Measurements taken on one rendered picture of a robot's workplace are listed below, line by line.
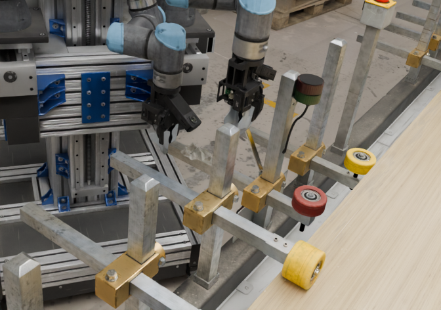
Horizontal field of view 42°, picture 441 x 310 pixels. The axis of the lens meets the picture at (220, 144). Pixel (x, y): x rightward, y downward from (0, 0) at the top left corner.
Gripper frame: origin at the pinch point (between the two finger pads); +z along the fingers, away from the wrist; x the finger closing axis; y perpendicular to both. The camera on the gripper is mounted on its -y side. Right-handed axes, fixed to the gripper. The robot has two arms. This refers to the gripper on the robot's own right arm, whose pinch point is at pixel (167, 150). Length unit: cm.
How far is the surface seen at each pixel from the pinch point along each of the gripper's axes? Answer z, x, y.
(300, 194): -8.1, 1.6, -40.6
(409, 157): -7, -35, -55
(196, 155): -4.3, 1.3, -10.3
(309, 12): 78, -345, 116
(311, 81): -34.1, -3.0, -35.1
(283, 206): -2.5, 1.4, -37.2
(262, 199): -3.4, 3.9, -32.3
